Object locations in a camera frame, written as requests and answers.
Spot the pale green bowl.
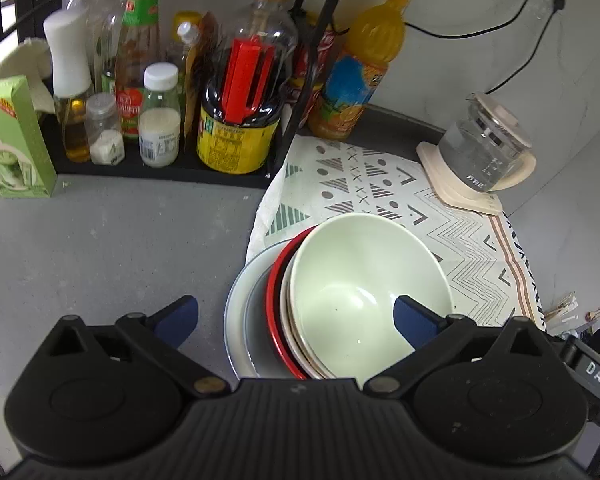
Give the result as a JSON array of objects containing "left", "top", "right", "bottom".
[{"left": 290, "top": 212, "right": 456, "bottom": 381}]

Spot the white plate with script print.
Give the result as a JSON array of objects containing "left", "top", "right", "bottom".
[{"left": 223, "top": 237, "right": 301, "bottom": 381}]

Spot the brown packet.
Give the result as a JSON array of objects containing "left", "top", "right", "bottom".
[{"left": 195, "top": 10, "right": 222, "bottom": 126}]

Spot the patterned table mat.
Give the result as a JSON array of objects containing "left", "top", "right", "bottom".
[{"left": 245, "top": 134, "right": 548, "bottom": 333}]

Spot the small clear spice jar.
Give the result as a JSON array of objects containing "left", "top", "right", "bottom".
[{"left": 85, "top": 92, "right": 126, "bottom": 166}]

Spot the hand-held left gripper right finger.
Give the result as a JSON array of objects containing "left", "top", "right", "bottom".
[{"left": 361, "top": 296, "right": 552, "bottom": 398}]

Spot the large dark soy sauce bottle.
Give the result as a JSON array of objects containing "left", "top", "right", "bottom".
[{"left": 196, "top": 0, "right": 301, "bottom": 176}]

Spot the orange juice bottle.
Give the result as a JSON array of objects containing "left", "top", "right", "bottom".
[{"left": 307, "top": 0, "right": 411, "bottom": 142}]

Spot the red bowl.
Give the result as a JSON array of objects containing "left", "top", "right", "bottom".
[{"left": 265, "top": 225, "right": 312, "bottom": 381}]

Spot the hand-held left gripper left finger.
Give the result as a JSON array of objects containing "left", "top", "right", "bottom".
[{"left": 42, "top": 296, "right": 232, "bottom": 400}]

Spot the cream cloth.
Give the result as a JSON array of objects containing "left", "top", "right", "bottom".
[{"left": 0, "top": 37, "right": 55, "bottom": 112}]

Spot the white-capped jar of powder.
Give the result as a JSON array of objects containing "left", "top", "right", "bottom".
[{"left": 138, "top": 62, "right": 182, "bottom": 169}]

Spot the white bowl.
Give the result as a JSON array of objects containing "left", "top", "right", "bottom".
[{"left": 279, "top": 240, "right": 341, "bottom": 381}]

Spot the red soda can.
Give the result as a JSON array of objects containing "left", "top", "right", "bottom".
[{"left": 287, "top": 10, "right": 341, "bottom": 117}]

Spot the red-label sauce bottle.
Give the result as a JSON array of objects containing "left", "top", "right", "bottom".
[{"left": 114, "top": 0, "right": 162, "bottom": 142}]

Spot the black power cable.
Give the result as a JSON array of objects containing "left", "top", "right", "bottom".
[
  {"left": 405, "top": 0, "right": 548, "bottom": 41},
  {"left": 485, "top": 0, "right": 567, "bottom": 93}
]

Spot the bundle of wooden chopsticks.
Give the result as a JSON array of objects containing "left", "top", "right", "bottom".
[{"left": 544, "top": 292, "right": 581, "bottom": 332}]

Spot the black metal rack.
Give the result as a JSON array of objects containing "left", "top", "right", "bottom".
[{"left": 0, "top": 0, "right": 353, "bottom": 192}]

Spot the oil bottle with white cap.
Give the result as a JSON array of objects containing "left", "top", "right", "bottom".
[{"left": 43, "top": 7, "right": 95, "bottom": 164}]

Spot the cream kettle base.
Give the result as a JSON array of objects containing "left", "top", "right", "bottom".
[{"left": 416, "top": 141, "right": 504, "bottom": 217}]

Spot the glass kettle with cream lid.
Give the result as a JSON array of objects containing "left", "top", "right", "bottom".
[{"left": 437, "top": 91, "right": 536, "bottom": 193}]

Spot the green drink carton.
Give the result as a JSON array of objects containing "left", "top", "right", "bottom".
[{"left": 0, "top": 76, "right": 58, "bottom": 199}]

